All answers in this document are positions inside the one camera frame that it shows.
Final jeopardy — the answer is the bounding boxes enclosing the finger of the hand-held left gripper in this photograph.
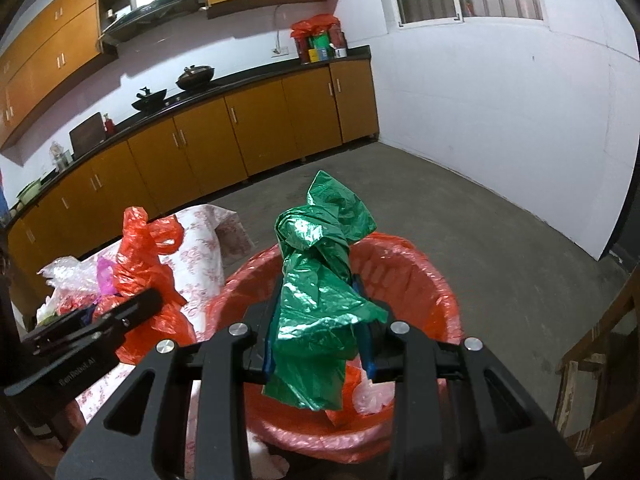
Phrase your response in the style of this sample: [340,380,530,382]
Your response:
[92,288,164,345]
[21,307,97,356]

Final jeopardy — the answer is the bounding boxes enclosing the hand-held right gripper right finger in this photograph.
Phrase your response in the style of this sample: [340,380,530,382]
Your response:
[352,274,586,480]

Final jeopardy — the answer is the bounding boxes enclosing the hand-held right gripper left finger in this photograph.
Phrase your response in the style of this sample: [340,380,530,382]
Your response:
[54,275,285,480]

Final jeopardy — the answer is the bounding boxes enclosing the pink plastic bag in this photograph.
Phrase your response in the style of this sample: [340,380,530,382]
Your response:
[97,257,121,296]

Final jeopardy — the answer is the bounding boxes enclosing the large red plastic bag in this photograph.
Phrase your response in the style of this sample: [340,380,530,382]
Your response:
[92,206,197,366]

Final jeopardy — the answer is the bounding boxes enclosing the clear plastic bag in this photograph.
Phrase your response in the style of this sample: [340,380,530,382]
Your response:
[37,256,118,321]

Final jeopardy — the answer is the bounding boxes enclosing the green plastic bag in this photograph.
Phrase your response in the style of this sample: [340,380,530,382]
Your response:
[262,170,390,413]

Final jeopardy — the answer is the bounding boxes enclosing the red lined trash bin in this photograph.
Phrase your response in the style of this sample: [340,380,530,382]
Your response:
[187,232,461,466]

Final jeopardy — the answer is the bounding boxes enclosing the white plastic bag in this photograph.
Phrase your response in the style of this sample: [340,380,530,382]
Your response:
[352,375,397,416]

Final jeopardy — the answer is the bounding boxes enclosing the table with floral tablecloth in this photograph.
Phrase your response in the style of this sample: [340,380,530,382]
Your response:
[37,204,256,431]

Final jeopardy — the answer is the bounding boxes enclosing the green enamel pot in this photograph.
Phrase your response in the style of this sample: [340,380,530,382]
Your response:
[17,180,43,206]

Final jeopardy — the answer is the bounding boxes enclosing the glass jar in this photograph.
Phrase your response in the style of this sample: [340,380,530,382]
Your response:
[49,140,72,171]

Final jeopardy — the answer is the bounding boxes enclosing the wooden base cabinets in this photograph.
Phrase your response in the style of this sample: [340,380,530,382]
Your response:
[7,60,379,281]

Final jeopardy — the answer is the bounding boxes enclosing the brown cutting board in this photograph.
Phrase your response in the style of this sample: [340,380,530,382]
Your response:
[69,112,107,158]

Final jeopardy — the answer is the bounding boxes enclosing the black wok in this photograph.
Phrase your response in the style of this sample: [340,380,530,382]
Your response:
[131,87,168,111]

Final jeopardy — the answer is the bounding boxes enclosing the dark lidded pot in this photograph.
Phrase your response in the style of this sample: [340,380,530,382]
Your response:
[176,65,215,92]

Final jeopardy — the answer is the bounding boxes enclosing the wooden chair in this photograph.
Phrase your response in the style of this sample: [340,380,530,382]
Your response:
[552,265,640,471]

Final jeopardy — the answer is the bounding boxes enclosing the black kitchen countertop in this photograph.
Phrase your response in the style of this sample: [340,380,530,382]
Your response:
[7,46,372,233]

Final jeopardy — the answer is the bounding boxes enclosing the range hood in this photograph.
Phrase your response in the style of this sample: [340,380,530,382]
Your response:
[97,0,208,48]

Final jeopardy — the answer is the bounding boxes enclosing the red bag on containers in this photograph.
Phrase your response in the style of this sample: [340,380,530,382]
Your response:
[291,14,341,41]

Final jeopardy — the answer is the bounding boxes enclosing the wooden wall cabinets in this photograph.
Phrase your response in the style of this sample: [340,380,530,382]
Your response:
[0,0,343,153]

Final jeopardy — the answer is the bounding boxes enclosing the white power cable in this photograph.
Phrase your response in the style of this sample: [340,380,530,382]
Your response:
[272,2,287,51]

